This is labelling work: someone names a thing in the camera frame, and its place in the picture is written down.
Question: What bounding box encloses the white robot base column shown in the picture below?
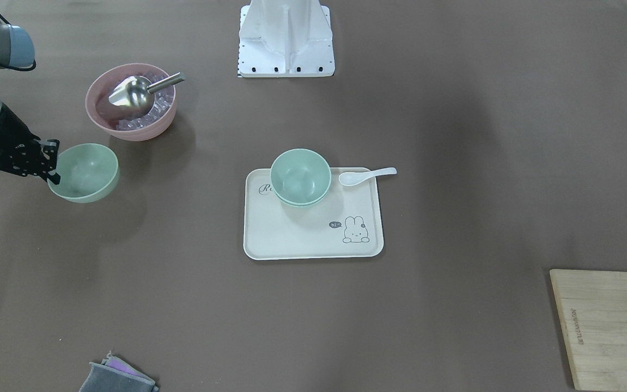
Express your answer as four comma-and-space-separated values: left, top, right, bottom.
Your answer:
237, 1, 336, 78

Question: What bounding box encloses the bamboo cutting board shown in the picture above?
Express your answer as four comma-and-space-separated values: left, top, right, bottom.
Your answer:
550, 269, 627, 391

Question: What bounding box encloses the white ceramic spoon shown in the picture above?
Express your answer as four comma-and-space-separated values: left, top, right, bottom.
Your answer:
338, 167, 397, 187

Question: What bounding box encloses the pink bowl with ice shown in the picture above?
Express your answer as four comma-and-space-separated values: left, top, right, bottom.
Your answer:
84, 63, 177, 142

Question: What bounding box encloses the green bowl on tray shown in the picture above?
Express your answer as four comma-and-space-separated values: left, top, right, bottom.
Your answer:
276, 194, 326, 207

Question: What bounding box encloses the metal scoop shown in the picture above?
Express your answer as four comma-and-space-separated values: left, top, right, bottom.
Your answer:
107, 72, 186, 119

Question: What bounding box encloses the cream serving tray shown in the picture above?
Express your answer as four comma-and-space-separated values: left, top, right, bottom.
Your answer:
243, 167, 385, 261

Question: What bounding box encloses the green bowl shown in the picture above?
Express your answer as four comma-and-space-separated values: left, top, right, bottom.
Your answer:
276, 194, 326, 207
47, 143, 120, 204
269, 148, 332, 203

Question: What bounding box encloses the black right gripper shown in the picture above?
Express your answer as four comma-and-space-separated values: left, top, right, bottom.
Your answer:
0, 105, 62, 185

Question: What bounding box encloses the grey folded cloth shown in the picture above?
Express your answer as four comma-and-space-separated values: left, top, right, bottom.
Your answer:
79, 352, 160, 391

